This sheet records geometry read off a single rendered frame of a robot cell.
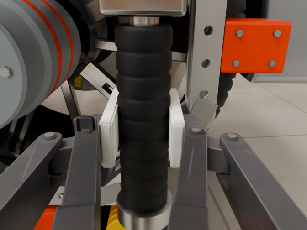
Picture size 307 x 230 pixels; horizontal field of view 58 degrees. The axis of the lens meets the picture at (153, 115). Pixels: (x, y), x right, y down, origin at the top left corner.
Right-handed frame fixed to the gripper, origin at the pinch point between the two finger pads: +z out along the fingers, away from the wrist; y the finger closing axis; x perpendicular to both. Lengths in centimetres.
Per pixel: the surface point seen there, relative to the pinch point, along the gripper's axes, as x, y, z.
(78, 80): -11, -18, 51
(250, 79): -7.9, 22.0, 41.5
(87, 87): -13, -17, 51
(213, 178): -83, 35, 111
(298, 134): -83, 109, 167
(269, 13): 5.8, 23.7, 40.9
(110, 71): -9, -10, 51
